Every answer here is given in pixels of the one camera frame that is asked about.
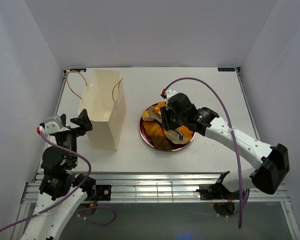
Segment metal serving tongs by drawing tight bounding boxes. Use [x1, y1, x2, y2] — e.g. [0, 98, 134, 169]
[148, 106, 184, 141]

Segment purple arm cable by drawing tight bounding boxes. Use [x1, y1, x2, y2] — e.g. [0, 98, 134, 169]
[0, 128, 117, 240]
[164, 77, 251, 230]

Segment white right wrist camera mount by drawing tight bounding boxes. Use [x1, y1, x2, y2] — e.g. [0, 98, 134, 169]
[161, 88, 178, 110]

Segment blue label sticker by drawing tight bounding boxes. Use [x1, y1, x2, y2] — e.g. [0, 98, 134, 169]
[217, 67, 236, 72]
[69, 68, 87, 73]

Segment long braided orange bread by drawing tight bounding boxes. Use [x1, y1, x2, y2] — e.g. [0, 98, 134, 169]
[148, 101, 166, 122]

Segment dark brown croissant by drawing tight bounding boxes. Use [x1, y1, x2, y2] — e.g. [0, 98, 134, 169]
[151, 136, 173, 151]

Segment dark red round plate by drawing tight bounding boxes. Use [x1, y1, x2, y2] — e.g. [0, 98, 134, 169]
[139, 103, 195, 152]

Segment white paper bag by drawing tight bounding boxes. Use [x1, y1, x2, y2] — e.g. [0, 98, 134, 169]
[66, 69, 126, 151]

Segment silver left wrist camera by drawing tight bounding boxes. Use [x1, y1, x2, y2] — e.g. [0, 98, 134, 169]
[37, 115, 67, 135]

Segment large round orange bun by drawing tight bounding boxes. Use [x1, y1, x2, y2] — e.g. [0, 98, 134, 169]
[163, 126, 193, 145]

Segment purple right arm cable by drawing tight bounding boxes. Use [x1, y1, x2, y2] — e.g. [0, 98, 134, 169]
[164, 77, 251, 230]

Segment blue label sticker left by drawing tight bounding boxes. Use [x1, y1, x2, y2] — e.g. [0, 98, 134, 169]
[69, 68, 87, 73]

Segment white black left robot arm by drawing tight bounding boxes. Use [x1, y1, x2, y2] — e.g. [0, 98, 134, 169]
[21, 109, 96, 240]

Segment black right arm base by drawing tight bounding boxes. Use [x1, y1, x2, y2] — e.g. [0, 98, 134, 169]
[196, 184, 231, 200]

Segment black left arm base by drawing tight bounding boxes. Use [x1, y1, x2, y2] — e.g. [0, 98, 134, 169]
[87, 184, 112, 201]

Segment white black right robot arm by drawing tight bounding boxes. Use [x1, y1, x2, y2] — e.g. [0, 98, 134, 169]
[160, 89, 290, 200]

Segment striped golden croissant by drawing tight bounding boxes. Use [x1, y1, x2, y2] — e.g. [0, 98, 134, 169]
[142, 121, 165, 137]

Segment small round sugared bun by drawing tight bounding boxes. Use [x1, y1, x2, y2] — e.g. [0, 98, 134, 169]
[141, 110, 154, 122]

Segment blue label sticker right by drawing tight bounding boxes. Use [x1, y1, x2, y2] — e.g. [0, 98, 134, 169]
[217, 67, 236, 72]

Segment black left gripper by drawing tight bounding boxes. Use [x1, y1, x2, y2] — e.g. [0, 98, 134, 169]
[59, 107, 93, 167]

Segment aluminium front frame rail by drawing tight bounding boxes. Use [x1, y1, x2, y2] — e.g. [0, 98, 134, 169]
[21, 173, 290, 204]

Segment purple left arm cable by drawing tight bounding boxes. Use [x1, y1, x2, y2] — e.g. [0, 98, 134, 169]
[0, 128, 117, 240]

